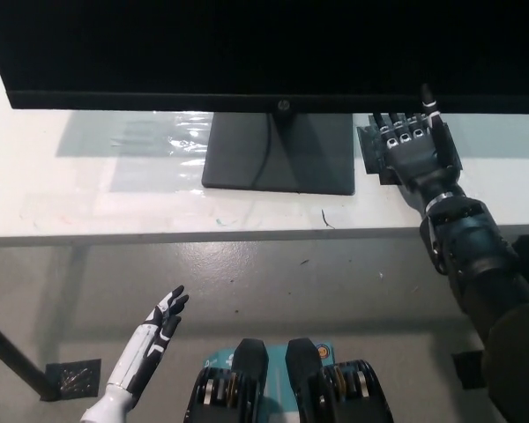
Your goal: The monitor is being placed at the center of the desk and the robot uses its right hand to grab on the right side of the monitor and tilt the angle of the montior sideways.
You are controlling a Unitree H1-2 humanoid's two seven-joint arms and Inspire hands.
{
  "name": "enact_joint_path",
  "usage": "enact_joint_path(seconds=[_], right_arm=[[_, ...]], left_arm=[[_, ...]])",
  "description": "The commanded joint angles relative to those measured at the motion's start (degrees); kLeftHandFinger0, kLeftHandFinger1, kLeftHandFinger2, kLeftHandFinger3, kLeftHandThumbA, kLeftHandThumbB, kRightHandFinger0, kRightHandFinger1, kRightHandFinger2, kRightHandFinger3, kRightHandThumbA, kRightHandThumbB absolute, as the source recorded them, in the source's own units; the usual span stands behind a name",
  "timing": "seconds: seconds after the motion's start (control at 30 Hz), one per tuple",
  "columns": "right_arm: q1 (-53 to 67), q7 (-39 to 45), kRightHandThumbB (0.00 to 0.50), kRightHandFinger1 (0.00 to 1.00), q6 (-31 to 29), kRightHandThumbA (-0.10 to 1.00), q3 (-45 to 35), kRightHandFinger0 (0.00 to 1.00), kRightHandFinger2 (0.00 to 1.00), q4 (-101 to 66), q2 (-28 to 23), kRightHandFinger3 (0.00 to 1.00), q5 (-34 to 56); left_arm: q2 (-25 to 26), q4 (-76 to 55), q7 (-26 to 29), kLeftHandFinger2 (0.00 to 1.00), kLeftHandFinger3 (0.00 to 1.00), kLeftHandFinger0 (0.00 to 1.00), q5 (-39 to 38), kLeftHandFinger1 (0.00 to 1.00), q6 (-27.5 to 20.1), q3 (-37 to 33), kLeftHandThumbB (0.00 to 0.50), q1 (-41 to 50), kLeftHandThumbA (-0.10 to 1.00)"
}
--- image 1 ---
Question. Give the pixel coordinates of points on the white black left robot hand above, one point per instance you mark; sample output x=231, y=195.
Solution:
x=145, y=348

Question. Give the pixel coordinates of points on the black table leg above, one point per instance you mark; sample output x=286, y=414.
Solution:
x=17, y=352

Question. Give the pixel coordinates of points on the black HP computer monitor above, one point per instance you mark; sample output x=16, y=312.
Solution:
x=247, y=44

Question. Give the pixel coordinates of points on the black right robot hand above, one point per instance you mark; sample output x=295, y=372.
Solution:
x=412, y=163

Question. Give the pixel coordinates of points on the black floor tape patch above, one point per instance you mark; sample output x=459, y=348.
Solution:
x=467, y=370
x=72, y=379

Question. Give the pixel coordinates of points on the clear plastic film sheet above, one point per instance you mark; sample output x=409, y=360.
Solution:
x=154, y=132

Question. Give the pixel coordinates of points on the black ribbed robot body block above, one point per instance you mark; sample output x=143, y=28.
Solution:
x=229, y=388
x=335, y=392

